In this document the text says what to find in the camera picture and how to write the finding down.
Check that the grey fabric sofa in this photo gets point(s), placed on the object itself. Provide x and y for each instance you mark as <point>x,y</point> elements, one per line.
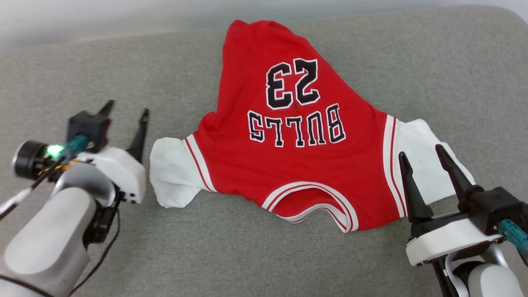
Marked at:
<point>247,264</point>

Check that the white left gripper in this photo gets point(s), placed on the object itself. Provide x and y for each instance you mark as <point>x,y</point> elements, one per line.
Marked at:
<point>123,169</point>

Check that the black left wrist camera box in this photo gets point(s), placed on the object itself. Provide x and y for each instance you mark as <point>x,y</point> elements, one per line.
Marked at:
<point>90,126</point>

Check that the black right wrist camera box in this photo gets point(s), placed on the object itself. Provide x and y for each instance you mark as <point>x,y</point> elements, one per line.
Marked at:
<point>495,210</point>

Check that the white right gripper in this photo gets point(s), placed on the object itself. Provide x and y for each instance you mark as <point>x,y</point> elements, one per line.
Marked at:
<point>445,239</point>

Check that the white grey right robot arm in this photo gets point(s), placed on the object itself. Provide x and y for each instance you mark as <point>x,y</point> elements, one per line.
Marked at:
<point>491,278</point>

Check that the red Bulls 23 basketball jersey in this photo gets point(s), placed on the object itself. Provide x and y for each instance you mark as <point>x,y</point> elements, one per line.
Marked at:
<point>288,165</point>

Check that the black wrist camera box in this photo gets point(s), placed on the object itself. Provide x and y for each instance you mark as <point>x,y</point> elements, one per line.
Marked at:
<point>90,126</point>
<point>495,210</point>

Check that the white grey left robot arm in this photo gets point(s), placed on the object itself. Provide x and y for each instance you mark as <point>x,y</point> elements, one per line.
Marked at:
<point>45,239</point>

